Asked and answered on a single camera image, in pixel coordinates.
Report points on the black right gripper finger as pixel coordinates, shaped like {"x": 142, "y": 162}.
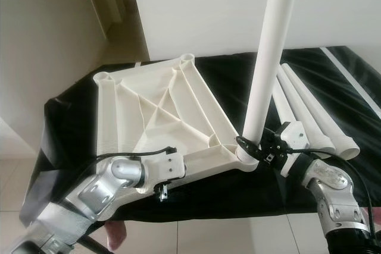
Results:
{"x": 245, "y": 145}

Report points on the white plastic table leg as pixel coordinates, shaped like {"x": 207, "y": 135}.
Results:
{"x": 306, "y": 117}
{"x": 271, "y": 57}
{"x": 330, "y": 123}
{"x": 283, "y": 108}

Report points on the white plastic table top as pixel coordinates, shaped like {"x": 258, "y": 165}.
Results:
{"x": 155, "y": 102}

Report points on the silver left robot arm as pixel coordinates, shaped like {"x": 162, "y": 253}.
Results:
{"x": 107, "y": 191}

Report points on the pink cloth piece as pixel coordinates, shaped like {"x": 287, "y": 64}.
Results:
{"x": 114, "y": 236}

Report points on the black tablecloth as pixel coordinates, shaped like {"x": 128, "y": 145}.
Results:
{"x": 220, "y": 75}

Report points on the black metal stand leg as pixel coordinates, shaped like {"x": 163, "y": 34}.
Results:
{"x": 92, "y": 246}

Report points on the white fabric strip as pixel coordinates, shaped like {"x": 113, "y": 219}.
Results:
{"x": 137, "y": 63}
{"x": 348, "y": 78}

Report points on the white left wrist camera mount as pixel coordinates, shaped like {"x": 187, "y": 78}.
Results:
{"x": 166, "y": 165}

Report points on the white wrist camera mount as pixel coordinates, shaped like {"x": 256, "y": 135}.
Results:
{"x": 299, "y": 135}
{"x": 166, "y": 165}

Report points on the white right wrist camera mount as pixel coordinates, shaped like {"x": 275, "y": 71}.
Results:
{"x": 299, "y": 135}

